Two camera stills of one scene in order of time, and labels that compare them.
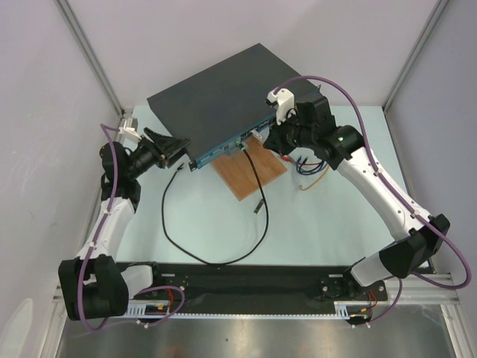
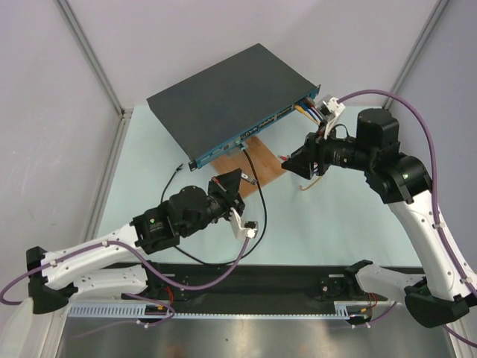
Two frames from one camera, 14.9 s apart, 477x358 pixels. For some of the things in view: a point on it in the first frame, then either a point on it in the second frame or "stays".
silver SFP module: x=258 y=206 → x=248 y=177
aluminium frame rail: x=98 y=64 stays
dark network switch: x=228 y=106 stays
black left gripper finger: x=162 y=140 → x=229 y=181
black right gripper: x=279 y=136 → x=315 y=154
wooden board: x=236 y=171 stays
